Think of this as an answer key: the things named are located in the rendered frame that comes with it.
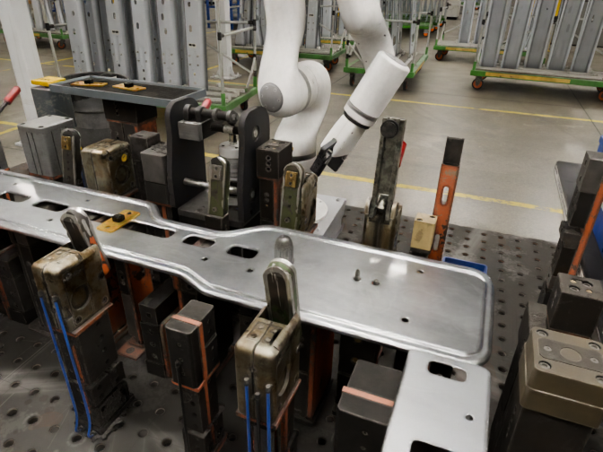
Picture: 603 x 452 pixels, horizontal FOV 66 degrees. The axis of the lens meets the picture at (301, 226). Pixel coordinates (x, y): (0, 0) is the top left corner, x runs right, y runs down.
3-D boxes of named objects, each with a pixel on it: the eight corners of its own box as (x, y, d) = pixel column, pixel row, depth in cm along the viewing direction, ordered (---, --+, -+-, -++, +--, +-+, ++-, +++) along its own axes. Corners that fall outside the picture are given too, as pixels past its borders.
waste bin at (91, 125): (61, 176, 360) (38, 80, 325) (109, 154, 404) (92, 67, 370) (113, 186, 345) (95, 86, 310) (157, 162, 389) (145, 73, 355)
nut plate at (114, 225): (111, 233, 84) (110, 227, 83) (94, 229, 85) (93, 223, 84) (141, 213, 91) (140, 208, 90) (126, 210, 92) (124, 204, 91)
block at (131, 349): (116, 353, 99) (89, 236, 85) (154, 317, 109) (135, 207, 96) (136, 360, 97) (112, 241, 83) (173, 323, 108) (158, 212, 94)
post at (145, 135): (151, 282, 121) (127, 134, 102) (162, 273, 125) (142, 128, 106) (167, 287, 120) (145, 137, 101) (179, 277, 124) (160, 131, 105)
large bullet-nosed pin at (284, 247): (271, 272, 77) (270, 237, 74) (278, 262, 79) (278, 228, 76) (288, 275, 76) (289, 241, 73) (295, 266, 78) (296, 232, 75)
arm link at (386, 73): (353, 94, 116) (345, 100, 108) (384, 46, 109) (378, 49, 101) (381, 113, 116) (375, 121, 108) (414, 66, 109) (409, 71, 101)
